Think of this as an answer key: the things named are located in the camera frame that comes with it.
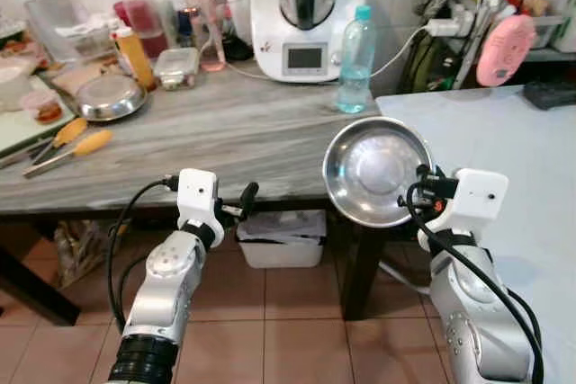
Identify clear plastic bag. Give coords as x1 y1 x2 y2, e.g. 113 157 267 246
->
52 218 118 288

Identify pale blue table cover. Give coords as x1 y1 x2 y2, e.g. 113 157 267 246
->
373 85 576 384

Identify white kitchen food processor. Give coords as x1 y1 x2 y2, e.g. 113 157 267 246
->
250 0 365 85

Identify pink drinking bottle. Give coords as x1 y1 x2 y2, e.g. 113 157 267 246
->
175 0 228 72

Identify white power adapter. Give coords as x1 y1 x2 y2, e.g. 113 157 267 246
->
425 15 464 39

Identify green tray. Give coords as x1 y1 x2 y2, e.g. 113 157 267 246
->
0 74 77 158

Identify orange sauce bottle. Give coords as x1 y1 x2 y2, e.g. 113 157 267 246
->
112 26 156 90

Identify white bowl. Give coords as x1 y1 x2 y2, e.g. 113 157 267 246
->
0 60 35 113

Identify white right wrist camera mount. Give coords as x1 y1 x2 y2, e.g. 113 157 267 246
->
418 168 509 246

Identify dark table leg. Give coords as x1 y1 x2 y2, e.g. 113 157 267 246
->
340 218 390 322

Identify clear teal-capped water bottle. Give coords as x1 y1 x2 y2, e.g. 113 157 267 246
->
337 4 377 115

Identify black remote control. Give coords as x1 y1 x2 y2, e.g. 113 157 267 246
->
524 80 576 112

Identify pink round device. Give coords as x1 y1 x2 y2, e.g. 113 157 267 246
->
475 13 537 88

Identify shiny steel bowl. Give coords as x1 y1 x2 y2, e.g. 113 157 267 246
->
322 117 435 228

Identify small clear lidded container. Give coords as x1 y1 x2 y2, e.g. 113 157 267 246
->
153 47 201 91

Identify small tub of red food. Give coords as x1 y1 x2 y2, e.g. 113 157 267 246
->
20 89 66 126

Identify orange-capped red drink bottle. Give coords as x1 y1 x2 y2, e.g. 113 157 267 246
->
115 0 172 59

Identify white plastic bin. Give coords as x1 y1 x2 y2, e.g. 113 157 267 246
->
236 210 329 270

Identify yellow handled metal tongs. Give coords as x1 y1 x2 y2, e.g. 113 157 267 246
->
20 117 114 180

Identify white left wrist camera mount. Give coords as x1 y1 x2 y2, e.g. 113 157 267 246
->
175 168 221 234

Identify clear plastic jug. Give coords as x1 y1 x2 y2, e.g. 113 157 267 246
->
22 0 91 66

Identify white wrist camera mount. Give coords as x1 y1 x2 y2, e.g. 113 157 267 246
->
175 168 221 234
418 168 509 246

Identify shallow steel dish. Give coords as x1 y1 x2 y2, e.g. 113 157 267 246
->
74 74 148 122

